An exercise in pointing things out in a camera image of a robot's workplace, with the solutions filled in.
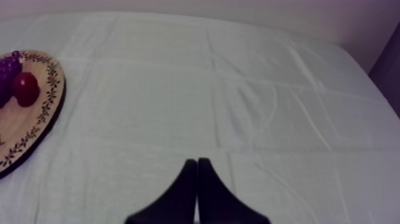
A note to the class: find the round wooden board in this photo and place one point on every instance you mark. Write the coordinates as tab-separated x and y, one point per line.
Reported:
28	125

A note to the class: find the purple toy grapes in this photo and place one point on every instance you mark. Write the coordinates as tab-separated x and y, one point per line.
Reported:
7	73

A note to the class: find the small red fruit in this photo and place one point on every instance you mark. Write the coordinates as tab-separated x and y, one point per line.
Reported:
25	89

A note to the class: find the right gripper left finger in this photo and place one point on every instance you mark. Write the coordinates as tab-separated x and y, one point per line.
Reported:
178	203

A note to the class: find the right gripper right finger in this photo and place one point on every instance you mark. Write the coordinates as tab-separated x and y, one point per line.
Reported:
215	203

